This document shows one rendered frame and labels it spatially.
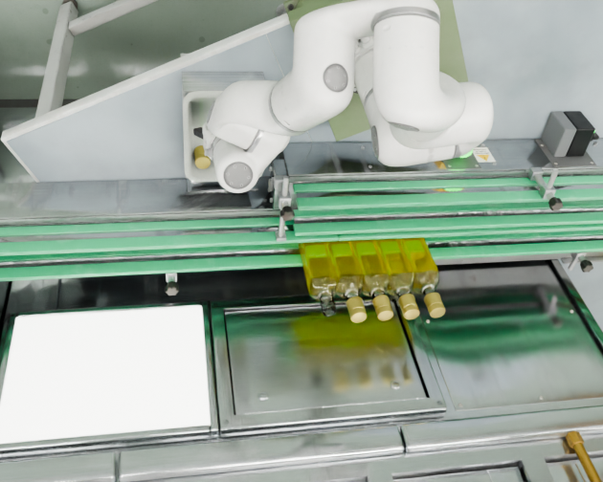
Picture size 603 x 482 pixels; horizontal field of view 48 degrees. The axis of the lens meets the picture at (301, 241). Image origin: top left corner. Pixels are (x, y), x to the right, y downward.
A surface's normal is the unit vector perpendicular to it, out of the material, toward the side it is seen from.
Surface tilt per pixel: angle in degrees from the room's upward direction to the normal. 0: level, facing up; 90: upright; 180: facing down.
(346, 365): 90
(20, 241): 90
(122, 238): 90
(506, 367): 91
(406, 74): 51
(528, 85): 0
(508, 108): 0
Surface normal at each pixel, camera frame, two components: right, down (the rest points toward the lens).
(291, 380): 0.09, -0.74
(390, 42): -0.60, -0.10
